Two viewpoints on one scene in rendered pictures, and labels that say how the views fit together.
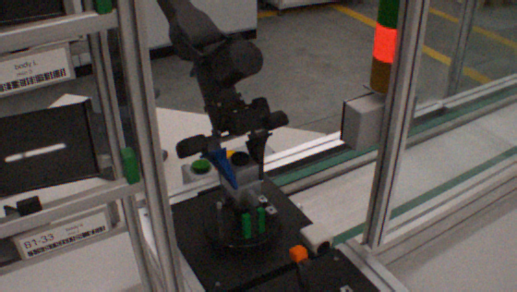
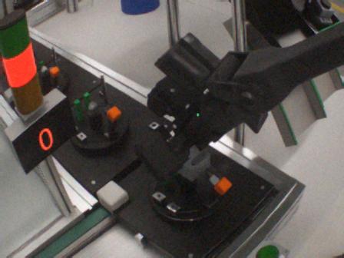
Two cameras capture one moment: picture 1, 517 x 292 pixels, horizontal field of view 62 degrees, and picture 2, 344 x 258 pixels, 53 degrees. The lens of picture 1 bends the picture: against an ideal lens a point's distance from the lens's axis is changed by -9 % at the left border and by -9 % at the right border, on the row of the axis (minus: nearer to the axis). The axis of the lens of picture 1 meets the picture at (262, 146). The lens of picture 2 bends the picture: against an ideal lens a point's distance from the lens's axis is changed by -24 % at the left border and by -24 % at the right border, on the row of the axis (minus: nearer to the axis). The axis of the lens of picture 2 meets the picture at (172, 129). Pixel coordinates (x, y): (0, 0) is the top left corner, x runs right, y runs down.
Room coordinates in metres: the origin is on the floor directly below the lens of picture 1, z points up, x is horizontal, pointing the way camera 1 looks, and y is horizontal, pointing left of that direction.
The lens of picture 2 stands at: (1.08, -0.08, 1.60)
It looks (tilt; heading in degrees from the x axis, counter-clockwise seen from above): 44 degrees down; 168
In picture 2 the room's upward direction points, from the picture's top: 5 degrees counter-clockwise
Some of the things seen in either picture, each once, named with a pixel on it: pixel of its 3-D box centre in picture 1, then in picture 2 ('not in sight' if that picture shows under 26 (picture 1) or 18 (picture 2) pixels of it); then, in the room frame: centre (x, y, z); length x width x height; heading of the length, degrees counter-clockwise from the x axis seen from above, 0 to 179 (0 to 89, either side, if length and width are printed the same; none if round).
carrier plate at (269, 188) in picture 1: (242, 230); (188, 199); (0.63, 0.04, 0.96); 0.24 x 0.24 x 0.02; 31
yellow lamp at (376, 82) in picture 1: (387, 72); (25, 90); (0.62, -0.19, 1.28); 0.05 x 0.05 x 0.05
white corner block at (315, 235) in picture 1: (316, 239); (113, 198); (0.59, -0.10, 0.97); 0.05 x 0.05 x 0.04; 31
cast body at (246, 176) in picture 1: (243, 176); (180, 146); (0.62, 0.03, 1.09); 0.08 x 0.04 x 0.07; 31
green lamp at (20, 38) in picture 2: (396, 7); (13, 34); (0.62, -0.19, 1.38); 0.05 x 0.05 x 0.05
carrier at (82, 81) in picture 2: not in sight; (45, 77); (0.20, -0.22, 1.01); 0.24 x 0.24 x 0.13; 31
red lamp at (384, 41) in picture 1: (391, 41); (19, 63); (0.62, -0.19, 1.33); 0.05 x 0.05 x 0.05
